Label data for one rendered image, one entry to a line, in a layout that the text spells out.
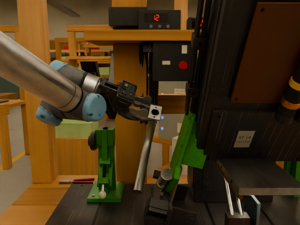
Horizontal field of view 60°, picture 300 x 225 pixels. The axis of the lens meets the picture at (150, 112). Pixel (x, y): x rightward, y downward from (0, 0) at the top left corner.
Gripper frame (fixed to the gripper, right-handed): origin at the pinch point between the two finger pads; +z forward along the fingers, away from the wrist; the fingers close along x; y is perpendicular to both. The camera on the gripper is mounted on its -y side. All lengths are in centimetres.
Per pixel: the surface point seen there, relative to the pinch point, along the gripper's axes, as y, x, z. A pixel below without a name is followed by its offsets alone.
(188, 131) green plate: 11.4, -8.7, 9.1
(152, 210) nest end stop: -7.6, -28.0, 9.5
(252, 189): 22.3, -24.9, 22.0
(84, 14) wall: -657, 801, -201
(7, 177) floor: -301, 38, -90
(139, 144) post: -30.3, 3.8, 5.2
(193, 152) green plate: 6.8, -12.2, 13.6
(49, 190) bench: -50, -21, -23
